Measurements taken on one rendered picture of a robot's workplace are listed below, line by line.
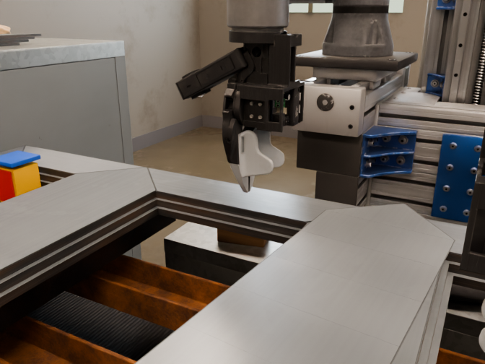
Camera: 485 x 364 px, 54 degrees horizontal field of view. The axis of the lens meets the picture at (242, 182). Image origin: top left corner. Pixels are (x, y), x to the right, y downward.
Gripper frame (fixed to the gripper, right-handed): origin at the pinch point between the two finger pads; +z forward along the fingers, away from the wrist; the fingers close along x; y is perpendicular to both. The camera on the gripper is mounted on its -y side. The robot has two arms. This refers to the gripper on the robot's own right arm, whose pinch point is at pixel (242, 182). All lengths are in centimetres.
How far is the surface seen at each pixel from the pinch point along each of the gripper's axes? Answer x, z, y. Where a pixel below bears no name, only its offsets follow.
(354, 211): 9.8, 5.4, 13.4
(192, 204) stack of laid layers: 3.1, 6.5, -10.6
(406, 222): 9.3, 5.4, 21.0
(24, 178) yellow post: -3.6, 5.2, -41.1
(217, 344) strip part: -24.8, 5.5, 10.7
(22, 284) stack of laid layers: -24.1, 7.9, -16.4
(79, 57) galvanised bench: 33, -11, -64
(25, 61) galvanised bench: 17, -12, -63
